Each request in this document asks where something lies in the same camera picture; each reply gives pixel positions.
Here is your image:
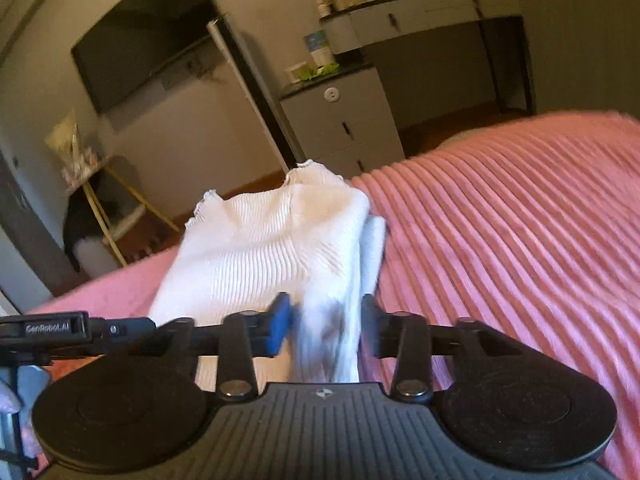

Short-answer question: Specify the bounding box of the white ribbed knit sweater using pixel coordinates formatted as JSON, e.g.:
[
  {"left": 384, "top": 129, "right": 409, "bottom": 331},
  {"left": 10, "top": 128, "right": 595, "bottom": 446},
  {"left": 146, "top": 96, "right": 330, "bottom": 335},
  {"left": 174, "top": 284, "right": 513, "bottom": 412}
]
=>
[{"left": 149, "top": 160, "right": 386, "bottom": 387}]

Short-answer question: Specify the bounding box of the purple patterned cloth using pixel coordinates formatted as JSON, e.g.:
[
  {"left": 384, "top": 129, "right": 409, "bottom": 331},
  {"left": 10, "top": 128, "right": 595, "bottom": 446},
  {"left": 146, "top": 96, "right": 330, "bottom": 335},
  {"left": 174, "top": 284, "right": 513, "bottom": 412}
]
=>
[{"left": 1, "top": 365, "right": 51, "bottom": 479}]

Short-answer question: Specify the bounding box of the white round bin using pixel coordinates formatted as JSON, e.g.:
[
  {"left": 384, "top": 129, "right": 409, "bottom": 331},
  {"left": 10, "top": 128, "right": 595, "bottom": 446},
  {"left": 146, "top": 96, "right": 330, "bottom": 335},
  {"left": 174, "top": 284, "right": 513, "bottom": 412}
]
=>
[{"left": 74, "top": 237, "right": 119, "bottom": 280}]

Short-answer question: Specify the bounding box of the white yellow-legged side table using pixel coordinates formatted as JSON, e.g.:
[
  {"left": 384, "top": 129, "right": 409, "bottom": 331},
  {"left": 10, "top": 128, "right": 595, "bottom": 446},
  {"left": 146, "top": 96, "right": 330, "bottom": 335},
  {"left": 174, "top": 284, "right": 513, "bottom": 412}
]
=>
[{"left": 62, "top": 158, "right": 183, "bottom": 272}]

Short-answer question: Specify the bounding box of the black garment on table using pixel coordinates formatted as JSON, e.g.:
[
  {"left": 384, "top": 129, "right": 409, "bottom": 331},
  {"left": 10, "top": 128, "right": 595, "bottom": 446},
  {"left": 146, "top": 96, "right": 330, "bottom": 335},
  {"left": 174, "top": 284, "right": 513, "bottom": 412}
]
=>
[{"left": 63, "top": 172, "right": 144, "bottom": 272}]

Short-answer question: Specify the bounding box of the pink ribbed bed blanket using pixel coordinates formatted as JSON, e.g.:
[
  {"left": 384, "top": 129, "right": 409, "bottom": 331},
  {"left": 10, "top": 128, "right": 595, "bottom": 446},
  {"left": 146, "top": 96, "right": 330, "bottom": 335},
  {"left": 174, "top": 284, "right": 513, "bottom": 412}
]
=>
[{"left": 46, "top": 112, "right": 639, "bottom": 479}]

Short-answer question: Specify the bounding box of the grey bedside cabinet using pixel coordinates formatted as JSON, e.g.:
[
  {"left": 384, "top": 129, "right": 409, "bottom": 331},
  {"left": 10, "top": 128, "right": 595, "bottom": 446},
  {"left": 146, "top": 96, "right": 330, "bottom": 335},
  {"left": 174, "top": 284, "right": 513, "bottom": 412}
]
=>
[{"left": 281, "top": 66, "right": 405, "bottom": 179}]

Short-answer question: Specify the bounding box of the grey dressing table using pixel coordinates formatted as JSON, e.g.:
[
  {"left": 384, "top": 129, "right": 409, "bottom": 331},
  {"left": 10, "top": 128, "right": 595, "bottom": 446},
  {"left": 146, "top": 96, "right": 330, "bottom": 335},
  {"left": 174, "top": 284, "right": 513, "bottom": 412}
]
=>
[{"left": 320, "top": 0, "right": 535, "bottom": 126}]

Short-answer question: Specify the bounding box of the black wall television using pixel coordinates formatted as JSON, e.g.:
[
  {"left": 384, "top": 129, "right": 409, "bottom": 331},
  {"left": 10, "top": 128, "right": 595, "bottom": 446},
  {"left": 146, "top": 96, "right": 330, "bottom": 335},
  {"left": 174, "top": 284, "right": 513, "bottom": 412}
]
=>
[{"left": 70, "top": 0, "right": 217, "bottom": 114}]

